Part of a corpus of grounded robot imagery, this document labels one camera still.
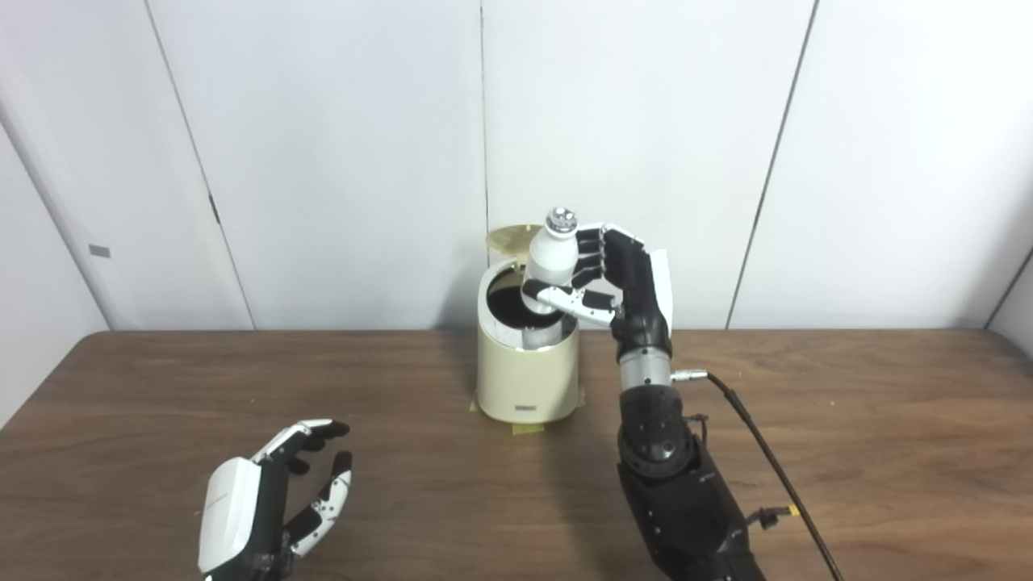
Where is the cream-colored bin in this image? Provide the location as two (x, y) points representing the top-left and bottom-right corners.
(475, 225), (583, 424)

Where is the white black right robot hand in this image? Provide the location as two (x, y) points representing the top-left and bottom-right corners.
(523, 223), (673, 360)

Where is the cream round bin lid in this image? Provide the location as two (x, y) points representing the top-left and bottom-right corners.
(487, 225), (543, 259)

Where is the small white plastic bottle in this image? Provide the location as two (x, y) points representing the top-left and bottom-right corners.
(521, 207), (580, 316)

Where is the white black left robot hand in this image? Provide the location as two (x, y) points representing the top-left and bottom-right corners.
(198, 418), (353, 581)

